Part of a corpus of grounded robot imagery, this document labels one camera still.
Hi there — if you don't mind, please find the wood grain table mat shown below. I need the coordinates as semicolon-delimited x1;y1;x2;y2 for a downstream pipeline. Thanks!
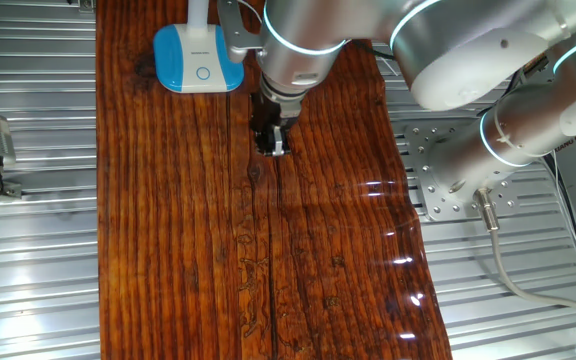
95;0;453;360

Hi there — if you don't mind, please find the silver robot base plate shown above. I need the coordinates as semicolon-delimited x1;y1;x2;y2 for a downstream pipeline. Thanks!
402;122;524;222

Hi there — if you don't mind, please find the blue and white desk lamp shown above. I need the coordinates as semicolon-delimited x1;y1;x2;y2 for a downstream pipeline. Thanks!
152;0;245;95

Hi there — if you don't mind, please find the grey robot cable with connector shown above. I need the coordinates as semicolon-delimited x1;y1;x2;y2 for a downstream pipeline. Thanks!
472;187;576;326

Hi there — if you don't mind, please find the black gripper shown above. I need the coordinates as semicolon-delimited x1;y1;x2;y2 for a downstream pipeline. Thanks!
250;92;302;158

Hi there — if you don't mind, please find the white cable tie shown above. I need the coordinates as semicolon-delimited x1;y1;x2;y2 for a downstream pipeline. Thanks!
490;107;554;159

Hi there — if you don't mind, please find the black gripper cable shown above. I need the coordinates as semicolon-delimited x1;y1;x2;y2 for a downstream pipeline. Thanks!
351;39;397;62

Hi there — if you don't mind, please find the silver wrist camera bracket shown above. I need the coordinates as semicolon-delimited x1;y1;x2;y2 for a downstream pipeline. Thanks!
216;0;265;64

